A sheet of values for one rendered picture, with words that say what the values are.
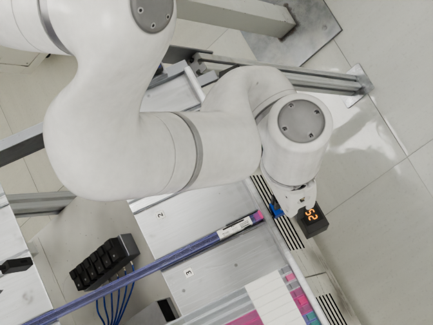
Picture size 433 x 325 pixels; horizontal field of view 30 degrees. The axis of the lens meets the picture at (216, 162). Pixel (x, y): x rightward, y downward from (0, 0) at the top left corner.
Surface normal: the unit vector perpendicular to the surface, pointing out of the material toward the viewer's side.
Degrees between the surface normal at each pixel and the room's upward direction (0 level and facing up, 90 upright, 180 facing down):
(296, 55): 0
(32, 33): 45
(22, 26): 35
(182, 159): 90
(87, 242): 0
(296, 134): 39
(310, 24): 0
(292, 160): 65
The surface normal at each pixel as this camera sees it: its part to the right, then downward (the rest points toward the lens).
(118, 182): 0.51, 0.59
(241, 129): 0.70, -0.45
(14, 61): 0.44, 0.84
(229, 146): 0.80, -0.09
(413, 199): -0.61, 0.02
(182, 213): 0.00, -0.36
